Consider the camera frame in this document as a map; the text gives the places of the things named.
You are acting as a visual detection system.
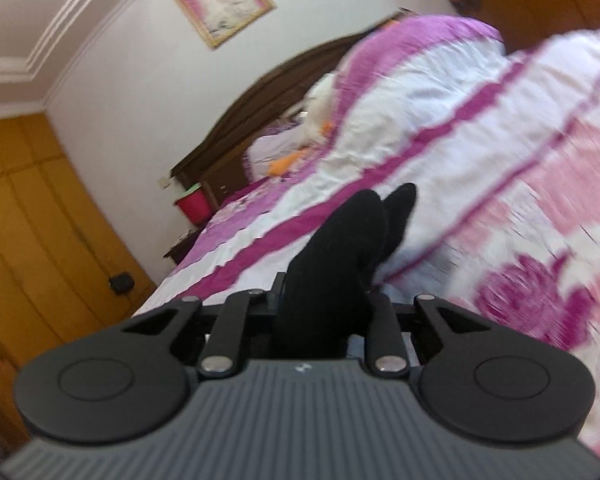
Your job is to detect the framed pink picture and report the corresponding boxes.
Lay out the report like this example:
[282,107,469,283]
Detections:
[172,0,277,51]

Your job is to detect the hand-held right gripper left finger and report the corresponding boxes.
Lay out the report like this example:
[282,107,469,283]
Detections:
[120,272,287,380]

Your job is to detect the lilac pillow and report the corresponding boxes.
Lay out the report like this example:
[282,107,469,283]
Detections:
[244,120,311,181]

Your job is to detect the bed with purple floral cover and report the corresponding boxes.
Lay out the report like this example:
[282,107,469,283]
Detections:
[130,12,600,466]

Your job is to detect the light wooden wardrobe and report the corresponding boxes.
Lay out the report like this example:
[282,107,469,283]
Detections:
[0,112,158,456]

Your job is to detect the dark wooden nightstand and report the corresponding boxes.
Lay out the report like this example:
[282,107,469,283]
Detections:
[162,230,203,266]

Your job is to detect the dark wooden headboard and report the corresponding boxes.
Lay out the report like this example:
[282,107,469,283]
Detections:
[170,7,416,207]

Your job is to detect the white plush toy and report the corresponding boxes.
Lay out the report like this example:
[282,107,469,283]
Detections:
[300,74,346,150]

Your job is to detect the black garment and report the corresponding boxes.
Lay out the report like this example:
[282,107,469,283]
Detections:
[272,182,418,361]

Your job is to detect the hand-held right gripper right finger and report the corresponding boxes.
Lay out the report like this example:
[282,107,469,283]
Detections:
[365,291,481,378]

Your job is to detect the pink bucket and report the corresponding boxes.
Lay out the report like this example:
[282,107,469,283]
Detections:
[174,183,216,226]

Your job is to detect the brown wooden cabinet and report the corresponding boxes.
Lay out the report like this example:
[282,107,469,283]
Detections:
[455,0,600,56]

